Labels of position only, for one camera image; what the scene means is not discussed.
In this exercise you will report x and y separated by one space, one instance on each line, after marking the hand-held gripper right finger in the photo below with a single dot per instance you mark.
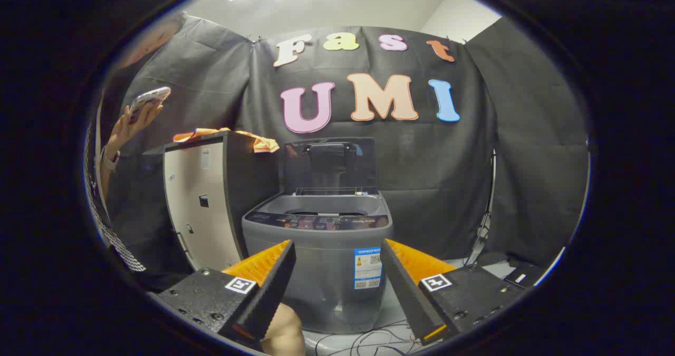
408 298

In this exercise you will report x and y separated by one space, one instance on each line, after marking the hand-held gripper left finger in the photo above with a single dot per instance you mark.
274 287

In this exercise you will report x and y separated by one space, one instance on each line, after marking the grey washing machine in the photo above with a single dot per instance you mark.
327 263

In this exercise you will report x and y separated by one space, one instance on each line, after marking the dark washing machine lid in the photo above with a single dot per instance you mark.
364 169

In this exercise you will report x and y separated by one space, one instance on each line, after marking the orange cloth garment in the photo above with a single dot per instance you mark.
263 144

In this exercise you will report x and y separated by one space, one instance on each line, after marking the person's knee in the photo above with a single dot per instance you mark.
285 332

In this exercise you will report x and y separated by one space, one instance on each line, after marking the beige and black cabinet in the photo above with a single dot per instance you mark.
203 224

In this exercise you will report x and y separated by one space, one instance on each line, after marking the black box with white label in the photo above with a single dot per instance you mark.
522 275

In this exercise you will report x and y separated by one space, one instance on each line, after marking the black backdrop cloth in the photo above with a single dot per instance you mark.
422 161

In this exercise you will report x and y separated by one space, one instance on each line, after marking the white smartphone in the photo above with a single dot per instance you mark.
150 96

